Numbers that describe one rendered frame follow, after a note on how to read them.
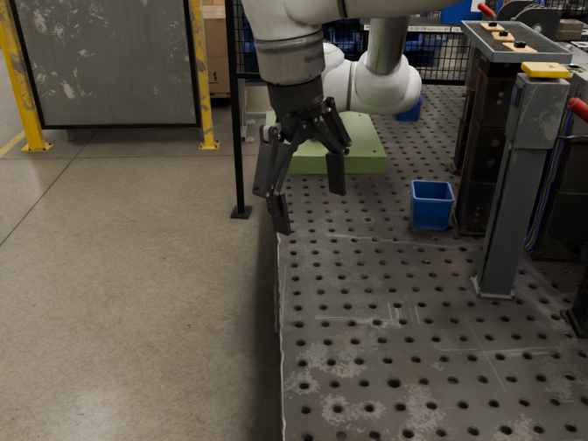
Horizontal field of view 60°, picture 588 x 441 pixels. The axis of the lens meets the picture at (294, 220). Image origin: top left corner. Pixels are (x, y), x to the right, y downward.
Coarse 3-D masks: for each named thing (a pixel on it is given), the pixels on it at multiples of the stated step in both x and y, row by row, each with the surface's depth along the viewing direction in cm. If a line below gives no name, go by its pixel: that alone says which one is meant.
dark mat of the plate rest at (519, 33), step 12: (468, 24) 122; (504, 24) 122; (516, 24) 122; (480, 36) 109; (492, 36) 109; (516, 36) 109; (528, 36) 109; (492, 48) 98; (504, 48) 98; (540, 48) 98; (552, 48) 98
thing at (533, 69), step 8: (528, 64) 86; (536, 64) 86; (544, 64) 86; (552, 64) 86; (528, 72) 84; (536, 72) 83; (544, 72) 83; (552, 72) 82; (560, 72) 82; (568, 72) 82
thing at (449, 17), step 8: (464, 0) 200; (472, 0) 199; (480, 0) 198; (448, 8) 202; (456, 8) 202; (464, 8) 201; (472, 8) 200; (496, 8) 199; (440, 16) 211; (448, 16) 204; (456, 16) 203; (464, 16) 202; (472, 16) 202; (480, 16) 201
